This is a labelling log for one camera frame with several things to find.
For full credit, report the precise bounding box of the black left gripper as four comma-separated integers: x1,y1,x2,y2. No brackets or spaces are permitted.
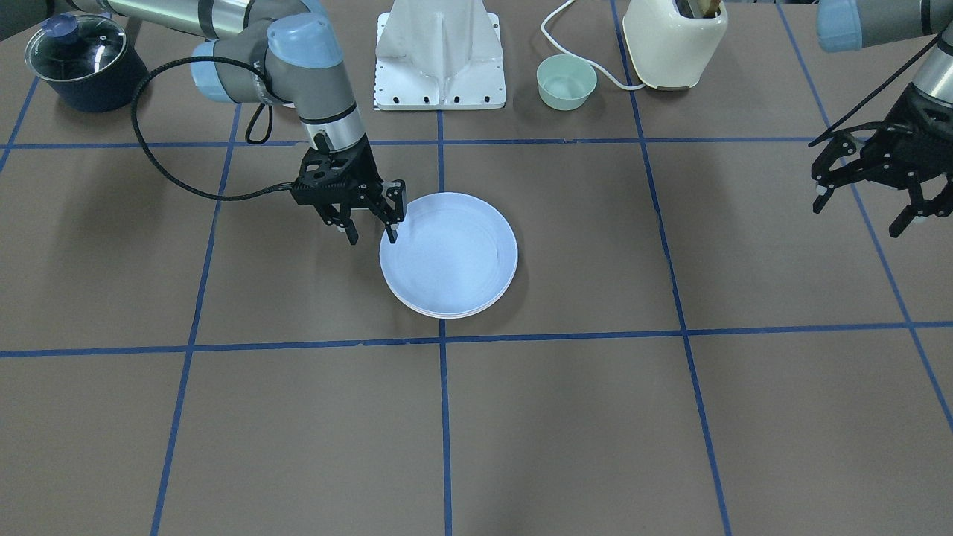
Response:
810,83,952,238

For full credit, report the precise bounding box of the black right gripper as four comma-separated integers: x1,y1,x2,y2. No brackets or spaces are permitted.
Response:
290,137,407,246

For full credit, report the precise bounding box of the blue plate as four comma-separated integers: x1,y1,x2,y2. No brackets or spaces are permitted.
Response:
379,192,520,284

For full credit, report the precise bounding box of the pink plate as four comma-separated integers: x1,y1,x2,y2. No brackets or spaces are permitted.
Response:
386,278,510,313

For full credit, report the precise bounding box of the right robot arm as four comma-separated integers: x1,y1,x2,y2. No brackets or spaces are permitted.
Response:
55,1,407,244

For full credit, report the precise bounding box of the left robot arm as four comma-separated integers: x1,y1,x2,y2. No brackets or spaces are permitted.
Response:
811,1,952,237

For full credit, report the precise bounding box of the cream plate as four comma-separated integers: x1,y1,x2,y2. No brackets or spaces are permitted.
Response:
397,294,503,319

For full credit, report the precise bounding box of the green bowl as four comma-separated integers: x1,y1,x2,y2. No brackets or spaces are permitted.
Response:
535,54,598,112

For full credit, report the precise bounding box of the toast slice in toaster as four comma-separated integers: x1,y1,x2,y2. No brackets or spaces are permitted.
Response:
680,0,724,19

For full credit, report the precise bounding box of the dark blue pot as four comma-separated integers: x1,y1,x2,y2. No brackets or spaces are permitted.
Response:
24,13,149,113

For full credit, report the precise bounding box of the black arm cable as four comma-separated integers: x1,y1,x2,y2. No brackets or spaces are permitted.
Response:
809,30,946,147
130,57,299,202

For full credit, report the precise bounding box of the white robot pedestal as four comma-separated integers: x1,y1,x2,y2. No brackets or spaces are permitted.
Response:
372,1,507,112

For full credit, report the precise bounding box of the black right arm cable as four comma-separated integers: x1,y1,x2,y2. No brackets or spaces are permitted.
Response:
130,57,299,202

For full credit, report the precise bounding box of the white toaster cord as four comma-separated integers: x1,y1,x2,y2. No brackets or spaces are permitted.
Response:
541,0,647,92

